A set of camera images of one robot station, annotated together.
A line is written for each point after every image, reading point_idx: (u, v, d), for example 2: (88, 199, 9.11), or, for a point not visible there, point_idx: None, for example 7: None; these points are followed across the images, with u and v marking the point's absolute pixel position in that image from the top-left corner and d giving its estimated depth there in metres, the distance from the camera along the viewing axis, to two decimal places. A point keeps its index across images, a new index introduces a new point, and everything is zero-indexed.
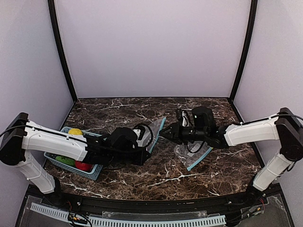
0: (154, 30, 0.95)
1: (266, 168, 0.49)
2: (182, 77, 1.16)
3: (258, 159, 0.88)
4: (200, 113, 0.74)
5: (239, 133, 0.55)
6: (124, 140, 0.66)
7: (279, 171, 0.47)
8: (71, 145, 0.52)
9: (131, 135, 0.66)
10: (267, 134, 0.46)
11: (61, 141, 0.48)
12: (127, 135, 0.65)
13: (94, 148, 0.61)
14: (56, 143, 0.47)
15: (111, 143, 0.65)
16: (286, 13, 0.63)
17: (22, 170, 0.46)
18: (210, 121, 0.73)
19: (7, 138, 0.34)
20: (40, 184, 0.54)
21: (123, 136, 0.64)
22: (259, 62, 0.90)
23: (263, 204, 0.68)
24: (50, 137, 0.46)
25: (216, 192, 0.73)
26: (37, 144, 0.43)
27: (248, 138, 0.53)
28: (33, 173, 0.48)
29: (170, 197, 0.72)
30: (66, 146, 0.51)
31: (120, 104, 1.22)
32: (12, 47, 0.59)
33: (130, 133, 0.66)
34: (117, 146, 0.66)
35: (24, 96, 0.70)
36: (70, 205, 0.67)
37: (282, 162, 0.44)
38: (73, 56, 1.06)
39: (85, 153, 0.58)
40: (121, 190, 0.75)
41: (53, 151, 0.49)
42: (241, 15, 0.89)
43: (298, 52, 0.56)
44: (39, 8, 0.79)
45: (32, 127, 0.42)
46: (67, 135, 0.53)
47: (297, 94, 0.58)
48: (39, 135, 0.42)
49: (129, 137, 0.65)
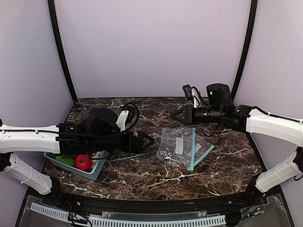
0: (153, 30, 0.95)
1: (275, 172, 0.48)
2: (182, 77, 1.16)
3: (258, 159, 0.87)
4: (217, 88, 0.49)
5: (260, 123, 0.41)
6: (101, 124, 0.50)
7: (285, 178, 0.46)
8: (40, 138, 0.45)
9: (109, 117, 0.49)
10: (289, 136, 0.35)
11: (27, 137, 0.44)
12: (103, 117, 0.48)
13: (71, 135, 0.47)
14: (24, 140, 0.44)
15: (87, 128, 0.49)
16: (286, 13, 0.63)
17: (14, 176, 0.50)
18: (228, 98, 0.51)
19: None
20: (35, 186, 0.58)
21: (98, 118, 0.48)
22: (259, 61, 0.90)
23: (263, 204, 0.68)
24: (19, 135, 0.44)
25: (216, 192, 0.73)
26: (10, 145, 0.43)
27: (265, 130, 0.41)
28: (24, 176, 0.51)
29: (170, 197, 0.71)
30: (36, 141, 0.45)
31: (120, 104, 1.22)
32: (12, 48, 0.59)
33: (106, 113, 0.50)
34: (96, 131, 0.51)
35: (24, 96, 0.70)
36: (70, 205, 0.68)
37: (292, 170, 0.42)
38: (73, 56, 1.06)
39: (57, 144, 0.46)
40: (121, 190, 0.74)
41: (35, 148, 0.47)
42: (241, 16, 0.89)
43: (297, 52, 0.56)
44: (39, 9, 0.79)
45: (2, 130, 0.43)
46: (36, 130, 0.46)
47: (296, 93, 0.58)
48: (6, 136, 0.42)
49: (105, 120, 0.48)
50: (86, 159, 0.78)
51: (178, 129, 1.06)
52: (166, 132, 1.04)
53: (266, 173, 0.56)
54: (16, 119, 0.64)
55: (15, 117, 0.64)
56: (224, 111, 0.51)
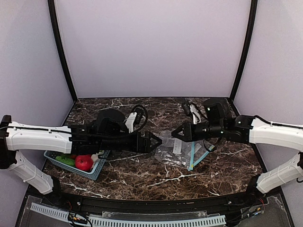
0: (153, 30, 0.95)
1: (277, 174, 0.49)
2: (182, 77, 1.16)
3: (258, 159, 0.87)
4: (213, 103, 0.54)
5: (263, 133, 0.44)
6: (110, 124, 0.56)
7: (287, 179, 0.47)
8: (53, 138, 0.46)
9: (116, 116, 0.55)
10: (293, 143, 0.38)
11: (40, 136, 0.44)
12: (111, 117, 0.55)
13: (81, 136, 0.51)
14: (36, 138, 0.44)
15: (96, 129, 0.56)
16: (286, 13, 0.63)
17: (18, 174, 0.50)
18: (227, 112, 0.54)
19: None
20: (35, 184, 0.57)
21: (106, 118, 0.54)
22: (259, 62, 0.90)
23: (263, 204, 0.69)
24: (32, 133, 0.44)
25: (216, 192, 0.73)
26: (20, 143, 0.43)
27: (268, 140, 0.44)
28: (29, 175, 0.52)
29: (170, 197, 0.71)
30: (49, 140, 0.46)
31: (120, 104, 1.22)
32: (12, 48, 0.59)
33: (114, 114, 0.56)
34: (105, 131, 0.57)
35: (24, 96, 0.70)
36: (70, 205, 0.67)
37: (295, 173, 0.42)
38: (73, 55, 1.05)
39: (70, 144, 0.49)
40: (121, 190, 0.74)
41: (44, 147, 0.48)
42: (241, 16, 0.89)
43: (297, 52, 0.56)
44: (39, 9, 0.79)
45: (13, 127, 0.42)
46: (49, 129, 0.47)
47: (296, 93, 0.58)
48: (18, 133, 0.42)
49: (114, 120, 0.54)
50: (86, 159, 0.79)
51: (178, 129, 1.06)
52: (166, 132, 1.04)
53: (267, 175, 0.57)
54: (16, 119, 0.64)
55: (15, 117, 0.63)
56: (225, 125, 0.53)
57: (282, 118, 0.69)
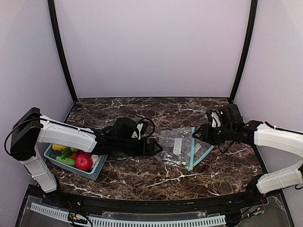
0: (153, 30, 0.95)
1: (278, 176, 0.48)
2: (182, 77, 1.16)
3: (258, 159, 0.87)
4: (226, 106, 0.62)
5: (266, 135, 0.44)
6: (125, 129, 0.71)
7: (285, 184, 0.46)
8: (81, 136, 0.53)
9: (131, 123, 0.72)
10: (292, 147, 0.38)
11: (73, 133, 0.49)
12: (128, 124, 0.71)
13: (99, 137, 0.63)
14: (67, 134, 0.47)
15: (114, 133, 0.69)
16: (286, 13, 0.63)
17: (29, 168, 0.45)
18: (237, 116, 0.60)
19: (22, 131, 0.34)
20: (41, 182, 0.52)
21: (124, 124, 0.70)
22: (259, 62, 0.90)
23: (263, 204, 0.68)
24: (63, 128, 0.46)
25: (216, 192, 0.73)
26: (50, 136, 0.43)
27: (269, 143, 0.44)
28: (40, 170, 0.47)
29: (170, 197, 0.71)
30: (78, 138, 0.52)
31: (120, 104, 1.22)
32: (12, 48, 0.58)
33: (129, 121, 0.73)
34: (120, 135, 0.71)
35: (24, 96, 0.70)
36: (70, 205, 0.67)
37: (295, 178, 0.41)
38: (73, 55, 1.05)
39: (94, 143, 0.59)
40: (121, 190, 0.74)
41: (66, 144, 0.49)
42: (241, 16, 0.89)
43: (297, 52, 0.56)
44: (39, 9, 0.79)
45: (47, 120, 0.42)
46: (78, 128, 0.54)
47: (297, 93, 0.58)
48: (54, 127, 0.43)
49: (129, 125, 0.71)
50: (86, 158, 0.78)
51: (178, 128, 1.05)
52: (166, 132, 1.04)
53: (268, 176, 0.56)
54: (16, 119, 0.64)
55: (15, 117, 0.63)
56: (235, 126, 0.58)
57: (282, 117, 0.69)
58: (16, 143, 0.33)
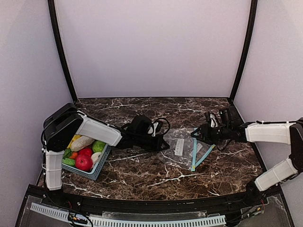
0: (153, 31, 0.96)
1: (273, 169, 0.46)
2: (182, 78, 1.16)
3: (258, 159, 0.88)
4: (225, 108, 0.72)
5: (258, 130, 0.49)
6: (143, 125, 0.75)
7: (280, 178, 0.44)
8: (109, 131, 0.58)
9: (148, 119, 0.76)
10: (280, 137, 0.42)
11: (103, 127, 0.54)
12: (146, 120, 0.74)
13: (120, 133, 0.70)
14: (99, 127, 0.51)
15: (134, 128, 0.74)
16: (285, 14, 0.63)
17: (48, 161, 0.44)
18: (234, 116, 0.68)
19: (65, 122, 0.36)
20: (51, 179, 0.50)
21: (142, 121, 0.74)
22: (258, 62, 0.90)
23: (263, 204, 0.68)
24: (95, 122, 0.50)
25: (216, 192, 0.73)
26: (85, 128, 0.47)
27: (262, 137, 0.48)
28: (57, 165, 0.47)
29: (170, 197, 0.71)
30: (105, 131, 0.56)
31: (120, 104, 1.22)
32: (12, 48, 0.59)
33: (146, 117, 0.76)
34: (138, 131, 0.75)
35: (24, 96, 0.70)
36: (70, 205, 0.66)
37: (287, 168, 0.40)
38: (73, 56, 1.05)
39: (119, 137, 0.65)
40: (121, 190, 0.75)
41: (95, 136, 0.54)
42: (241, 17, 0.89)
43: (297, 53, 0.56)
44: (39, 9, 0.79)
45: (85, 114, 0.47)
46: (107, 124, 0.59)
47: (296, 93, 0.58)
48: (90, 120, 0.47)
49: (147, 121, 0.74)
50: (86, 158, 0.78)
51: (178, 129, 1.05)
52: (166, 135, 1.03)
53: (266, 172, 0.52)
54: (16, 120, 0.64)
55: (15, 117, 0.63)
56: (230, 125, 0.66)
57: (282, 118, 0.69)
58: (59, 134, 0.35)
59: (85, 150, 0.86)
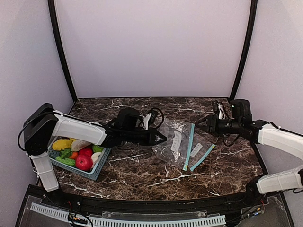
0: (153, 31, 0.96)
1: (278, 178, 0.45)
2: (182, 78, 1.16)
3: (258, 159, 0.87)
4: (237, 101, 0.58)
5: (271, 135, 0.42)
6: (129, 119, 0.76)
7: (284, 187, 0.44)
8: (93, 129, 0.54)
9: (134, 112, 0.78)
10: (293, 149, 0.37)
11: (85, 126, 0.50)
12: (131, 113, 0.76)
13: (107, 130, 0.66)
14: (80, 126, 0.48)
15: (120, 125, 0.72)
16: (286, 14, 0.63)
17: (36, 165, 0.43)
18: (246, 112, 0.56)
19: (38, 124, 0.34)
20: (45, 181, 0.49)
21: (127, 114, 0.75)
22: (259, 62, 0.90)
23: (263, 204, 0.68)
24: (75, 122, 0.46)
25: (216, 192, 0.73)
26: (64, 129, 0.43)
27: (271, 143, 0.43)
28: (46, 167, 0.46)
29: (170, 197, 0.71)
30: (89, 131, 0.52)
31: (120, 104, 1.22)
32: (12, 48, 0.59)
33: (132, 111, 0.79)
34: (125, 126, 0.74)
35: (24, 96, 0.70)
36: (70, 205, 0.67)
37: (292, 181, 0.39)
38: (73, 56, 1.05)
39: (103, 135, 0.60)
40: (121, 190, 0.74)
41: (78, 137, 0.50)
42: (241, 17, 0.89)
43: (297, 53, 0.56)
44: (39, 9, 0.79)
45: (61, 114, 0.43)
46: (89, 122, 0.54)
47: (297, 92, 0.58)
48: (68, 120, 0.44)
49: (133, 115, 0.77)
50: (86, 158, 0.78)
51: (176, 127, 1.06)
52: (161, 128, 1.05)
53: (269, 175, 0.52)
54: (16, 120, 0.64)
55: (15, 117, 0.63)
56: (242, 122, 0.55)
57: (282, 117, 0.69)
58: (34, 137, 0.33)
59: (85, 150, 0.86)
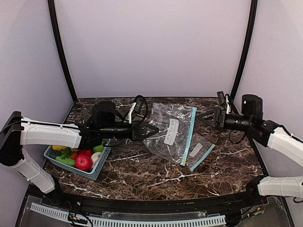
0: (153, 31, 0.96)
1: (280, 184, 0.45)
2: (182, 78, 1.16)
3: (258, 159, 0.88)
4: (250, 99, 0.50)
5: (282, 142, 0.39)
6: (102, 117, 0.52)
7: (285, 194, 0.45)
8: (65, 133, 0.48)
9: (107, 106, 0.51)
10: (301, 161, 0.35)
11: (55, 131, 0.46)
12: (103, 109, 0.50)
13: (84, 131, 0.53)
14: (49, 133, 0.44)
15: (95, 124, 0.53)
16: (286, 13, 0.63)
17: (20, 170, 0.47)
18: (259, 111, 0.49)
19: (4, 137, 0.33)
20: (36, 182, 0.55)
21: (98, 112, 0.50)
22: (259, 61, 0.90)
23: (263, 204, 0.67)
24: (43, 128, 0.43)
25: (216, 192, 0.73)
26: (31, 138, 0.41)
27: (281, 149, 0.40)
28: (33, 171, 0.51)
29: (170, 197, 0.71)
30: (61, 135, 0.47)
31: (120, 104, 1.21)
32: (12, 47, 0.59)
33: (105, 104, 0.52)
34: (103, 125, 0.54)
35: (24, 96, 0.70)
36: (70, 205, 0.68)
37: (294, 190, 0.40)
38: (73, 56, 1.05)
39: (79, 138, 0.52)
40: (121, 190, 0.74)
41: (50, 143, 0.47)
42: (241, 16, 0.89)
43: (297, 53, 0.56)
44: (39, 9, 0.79)
45: (27, 122, 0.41)
46: (60, 125, 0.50)
47: (297, 92, 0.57)
48: (35, 127, 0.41)
49: (106, 110, 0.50)
50: (86, 158, 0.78)
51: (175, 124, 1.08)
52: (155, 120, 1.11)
53: (270, 179, 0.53)
54: None
55: None
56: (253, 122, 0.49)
57: (283, 117, 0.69)
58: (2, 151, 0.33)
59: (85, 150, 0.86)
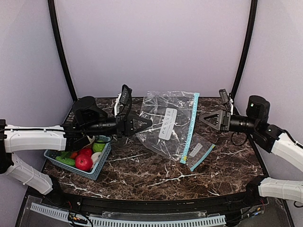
0: (153, 31, 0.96)
1: (281, 187, 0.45)
2: (182, 78, 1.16)
3: (258, 159, 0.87)
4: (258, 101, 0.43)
5: (286, 149, 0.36)
6: (84, 116, 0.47)
7: (287, 197, 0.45)
8: (49, 136, 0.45)
9: (88, 103, 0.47)
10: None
11: (40, 135, 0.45)
12: (82, 107, 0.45)
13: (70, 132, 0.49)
14: (33, 138, 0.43)
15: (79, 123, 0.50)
16: (286, 14, 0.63)
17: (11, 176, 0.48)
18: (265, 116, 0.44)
19: None
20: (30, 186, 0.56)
21: (77, 110, 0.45)
22: (259, 61, 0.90)
23: (263, 204, 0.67)
24: (27, 134, 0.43)
25: (216, 191, 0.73)
26: (16, 144, 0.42)
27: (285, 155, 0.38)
28: (27, 175, 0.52)
29: (170, 197, 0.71)
30: (47, 139, 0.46)
31: None
32: (12, 48, 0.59)
33: (84, 101, 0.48)
34: (87, 123, 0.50)
35: (24, 96, 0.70)
36: (70, 205, 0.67)
37: (296, 194, 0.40)
38: (73, 56, 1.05)
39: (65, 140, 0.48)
40: (121, 190, 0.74)
41: (40, 147, 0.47)
42: (241, 16, 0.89)
43: (297, 53, 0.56)
44: (39, 9, 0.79)
45: (10, 129, 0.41)
46: (44, 128, 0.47)
47: (297, 92, 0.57)
48: (17, 134, 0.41)
49: (85, 109, 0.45)
50: (86, 158, 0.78)
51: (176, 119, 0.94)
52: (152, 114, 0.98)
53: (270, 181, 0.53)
54: (16, 120, 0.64)
55: (14, 117, 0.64)
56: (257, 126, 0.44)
57: (283, 117, 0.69)
58: None
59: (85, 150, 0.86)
